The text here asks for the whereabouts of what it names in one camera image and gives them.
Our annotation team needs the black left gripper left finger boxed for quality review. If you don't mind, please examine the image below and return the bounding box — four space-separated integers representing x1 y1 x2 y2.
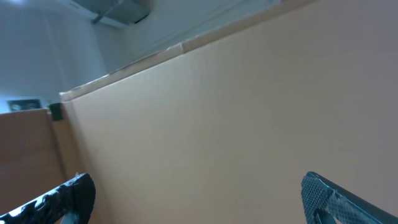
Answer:
1 174 96 224

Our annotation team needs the black partition clip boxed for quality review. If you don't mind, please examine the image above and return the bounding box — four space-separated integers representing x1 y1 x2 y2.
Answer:
49 103 64 121

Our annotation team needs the brown cardboard partition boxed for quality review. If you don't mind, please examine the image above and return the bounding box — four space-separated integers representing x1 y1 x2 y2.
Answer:
1 1 397 223

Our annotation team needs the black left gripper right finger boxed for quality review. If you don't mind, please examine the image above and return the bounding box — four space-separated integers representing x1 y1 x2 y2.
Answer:
301 172 397 224

